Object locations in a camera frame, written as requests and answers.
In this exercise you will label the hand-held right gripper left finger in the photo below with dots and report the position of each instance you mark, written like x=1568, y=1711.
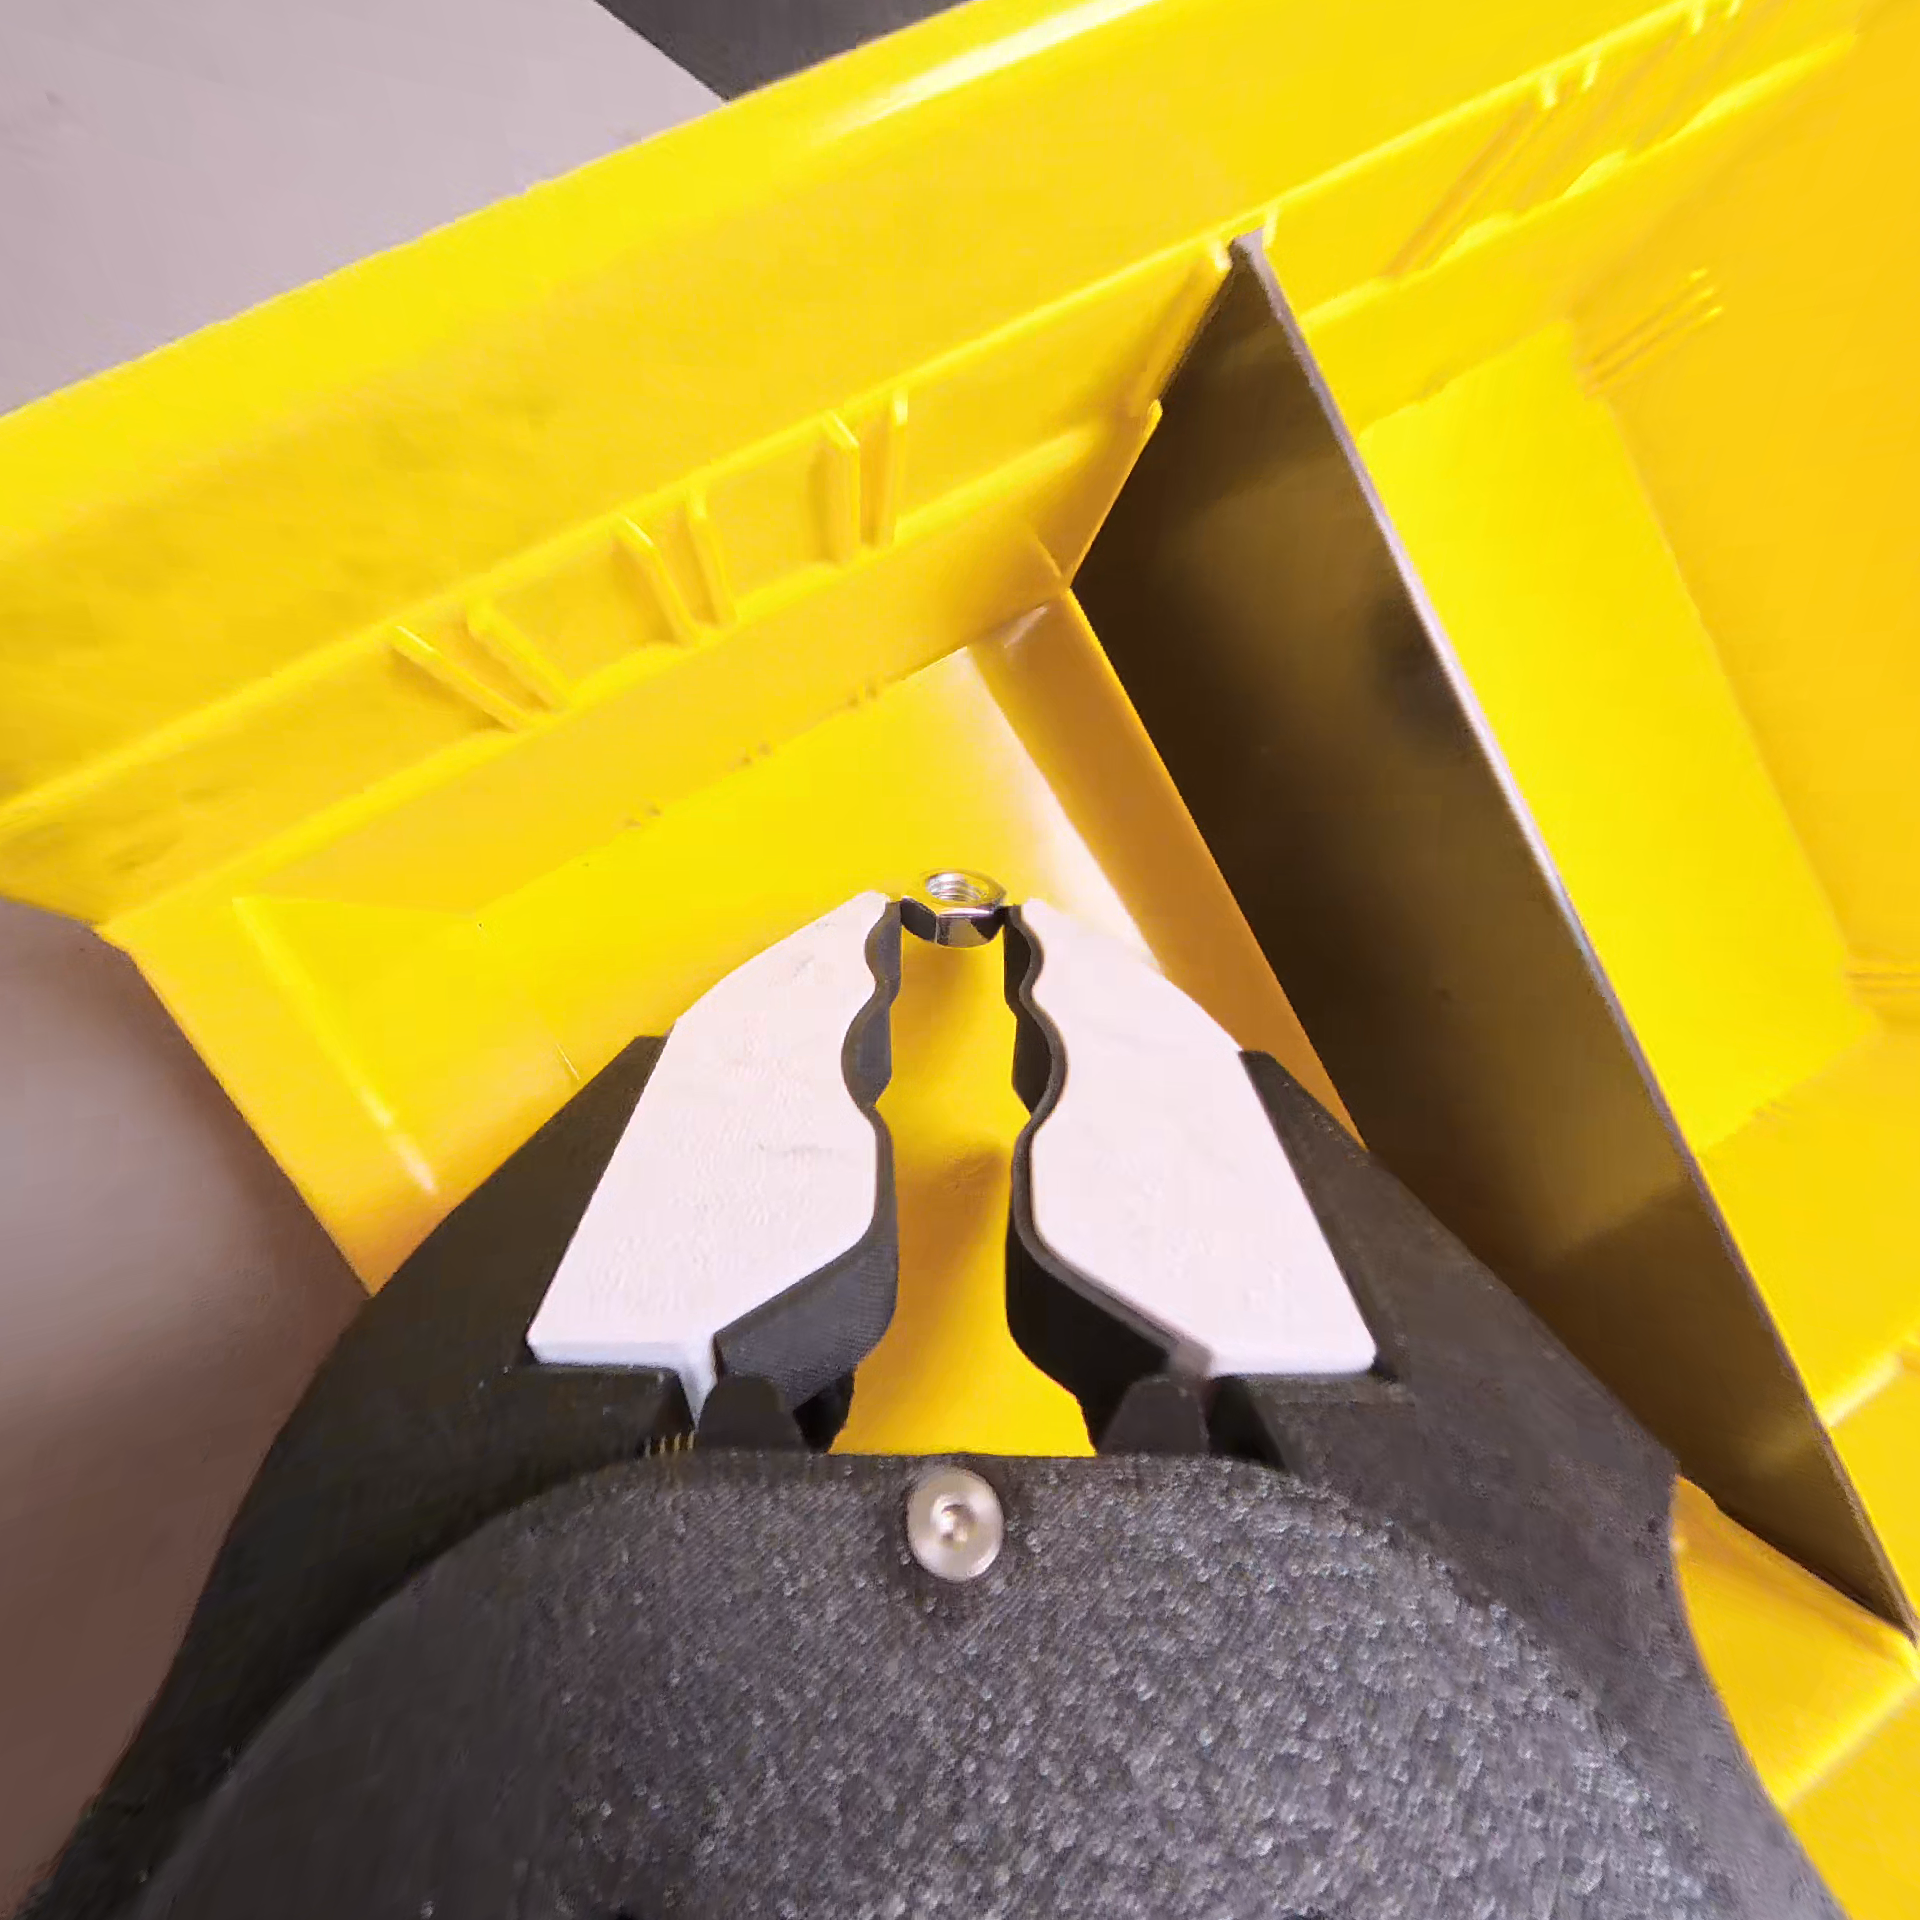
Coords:
x=734, y=1171

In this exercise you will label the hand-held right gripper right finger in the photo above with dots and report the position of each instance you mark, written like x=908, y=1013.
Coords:
x=1185, y=1184

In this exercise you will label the silver hex nut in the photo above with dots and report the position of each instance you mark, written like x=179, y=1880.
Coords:
x=937, y=927

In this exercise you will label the yellow plastic bin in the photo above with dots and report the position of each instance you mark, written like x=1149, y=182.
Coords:
x=600, y=451

